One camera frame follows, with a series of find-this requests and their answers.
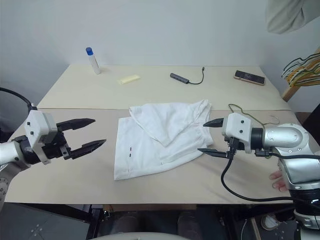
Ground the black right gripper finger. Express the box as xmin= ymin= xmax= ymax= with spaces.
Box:
xmin=202 ymin=117 xmax=227 ymax=130
xmin=197 ymin=147 xmax=229 ymax=159

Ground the wooden hanger rack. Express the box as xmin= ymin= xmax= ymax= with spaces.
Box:
xmin=281 ymin=48 xmax=320 ymax=102

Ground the thin wooden stick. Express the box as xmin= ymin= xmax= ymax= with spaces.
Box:
xmin=249 ymin=214 xmax=263 ymax=240

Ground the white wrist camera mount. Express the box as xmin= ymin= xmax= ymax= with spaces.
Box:
xmin=222 ymin=112 xmax=253 ymax=154
xmin=24 ymin=109 xmax=59 ymax=165

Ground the smartphone with tan case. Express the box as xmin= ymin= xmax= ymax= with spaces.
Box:
xmin=233 ymin=69 xmax=266 ymax=87

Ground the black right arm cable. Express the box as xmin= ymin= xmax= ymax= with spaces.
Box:
xmin=220 ymin=149 xmax=295 ymax=202

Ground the grey robot torso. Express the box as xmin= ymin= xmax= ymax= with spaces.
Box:
xmin=98 ymin=230 xmax=190 ymax=240

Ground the grey USB hub with cable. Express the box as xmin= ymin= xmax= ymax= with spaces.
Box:
xmin=169 ymin=66 xmax=207 ymax=85

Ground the yellow sticky note pad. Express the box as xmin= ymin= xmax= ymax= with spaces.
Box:
xmin=117 ymin=74 xmax=141 ymax=85

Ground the bundle of wire hangers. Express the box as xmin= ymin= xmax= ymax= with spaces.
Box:
xmin=281 ymin=51 xmax=320 ymax=88

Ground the black panel with white marks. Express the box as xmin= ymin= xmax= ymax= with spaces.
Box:
xmin=0 ymin=202 xmax=91 ymax=240

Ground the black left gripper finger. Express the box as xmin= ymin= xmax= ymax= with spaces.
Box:
xmin=56 ymin=118 xmax=97 ymax=133
xmin=70 ymin=139 xmax=108 ymax=160

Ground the white cloth garment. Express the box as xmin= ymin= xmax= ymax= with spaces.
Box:
xmin=113 ymin=99 xmax=214 ymax=182

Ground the beige person garment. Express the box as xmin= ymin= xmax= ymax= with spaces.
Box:
xmin=265 ymin=0 xmax=320 ymax=34

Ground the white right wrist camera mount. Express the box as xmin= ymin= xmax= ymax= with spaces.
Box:
xmin=222 ymin=112 xmax=253 ymax=154

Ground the brown side furniture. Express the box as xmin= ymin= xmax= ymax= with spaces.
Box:
xmin=294 ymin=111 xmax=320 ymax=131

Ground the white shoe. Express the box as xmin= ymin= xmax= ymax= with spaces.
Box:
xmin=260 ymin=215 xmax=279 ymax=231

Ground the bare person hand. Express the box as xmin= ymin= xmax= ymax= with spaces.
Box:
xmin=268 ymin=170 xmax=289 ymax=193

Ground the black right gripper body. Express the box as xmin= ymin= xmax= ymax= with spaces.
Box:
xmin=223 ymin=135 xmax=245 ymax=159

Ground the green wire hanger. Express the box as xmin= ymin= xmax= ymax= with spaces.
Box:
xmin=227 ymin=103 xmax=280 ymax=126

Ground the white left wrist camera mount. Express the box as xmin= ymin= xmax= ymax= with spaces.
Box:
xmin=24 ymin=109 xmax=59 ymax=165

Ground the white bottle with blue cap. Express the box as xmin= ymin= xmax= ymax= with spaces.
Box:
xmin=85 ymin=46 xmax=102 ymax=75

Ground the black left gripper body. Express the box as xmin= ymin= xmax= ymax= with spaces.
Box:
xmin=41 ymin=127 xmax=74 ymax=161

